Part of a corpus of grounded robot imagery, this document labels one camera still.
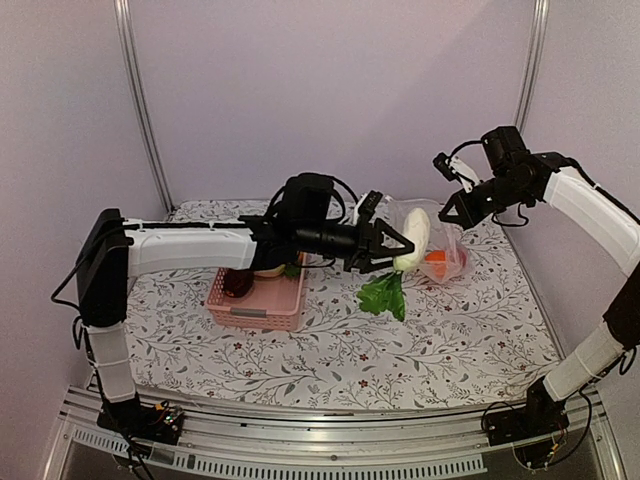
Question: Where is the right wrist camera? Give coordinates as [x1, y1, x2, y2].
[433, 152, 481, 193]

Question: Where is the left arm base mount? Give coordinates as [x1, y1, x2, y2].
[97, 395, 184, 445]

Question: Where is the red toy apple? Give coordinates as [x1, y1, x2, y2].
[456, 249, 469, 268]

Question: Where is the front aluminium rail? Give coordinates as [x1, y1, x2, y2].
[43, 386, 629, 479]

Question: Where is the orange toy tangerine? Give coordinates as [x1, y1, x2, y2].
[425, 250, 448, 282]

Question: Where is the dark maroon toy beet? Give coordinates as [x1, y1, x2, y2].
[222, 269, 255, 299]

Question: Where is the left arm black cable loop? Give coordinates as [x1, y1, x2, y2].
[269, 173, 360, 221]

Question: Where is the floral patterned table mat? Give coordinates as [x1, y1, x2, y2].
[125, 222, 559, 410]

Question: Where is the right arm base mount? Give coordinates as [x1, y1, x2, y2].
[481, 392, 569, 470]

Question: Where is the clear zip top bag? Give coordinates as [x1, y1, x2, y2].
[386, 196, 471, 284]

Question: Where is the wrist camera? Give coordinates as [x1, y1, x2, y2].
[433, 152, 481, 193]
[351, 190, 383, 225]

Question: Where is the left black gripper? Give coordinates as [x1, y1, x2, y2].
[297, 214, 416, 275]

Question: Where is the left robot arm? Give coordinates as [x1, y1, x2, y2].
[68, 173, 430, 434]

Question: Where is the white toy radish with leaves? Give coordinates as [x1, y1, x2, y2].
[356, 207, 431, 322]

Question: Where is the left aluminium frame post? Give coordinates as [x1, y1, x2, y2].
[113, 0, 175, 213]

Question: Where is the aluminium frame post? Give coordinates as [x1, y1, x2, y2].
[113, 0, 175, 213]
[514, 0, 550, 132]

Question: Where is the pink perforated plastic basket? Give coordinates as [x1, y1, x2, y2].
[204, 268, 306, 331]

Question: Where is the white toy cabbage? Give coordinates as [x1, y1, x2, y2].
[254, 264, 286, 279]

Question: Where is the right aluminium frame post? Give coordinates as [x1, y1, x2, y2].
[514, 0, 550, 132]

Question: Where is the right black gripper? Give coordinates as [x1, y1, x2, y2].
[439, 172, 531, 230]

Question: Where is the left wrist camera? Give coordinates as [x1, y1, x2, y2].
[351, 190, 383, 225]

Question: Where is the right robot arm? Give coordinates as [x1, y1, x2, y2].
[433, 126, 639, 436]

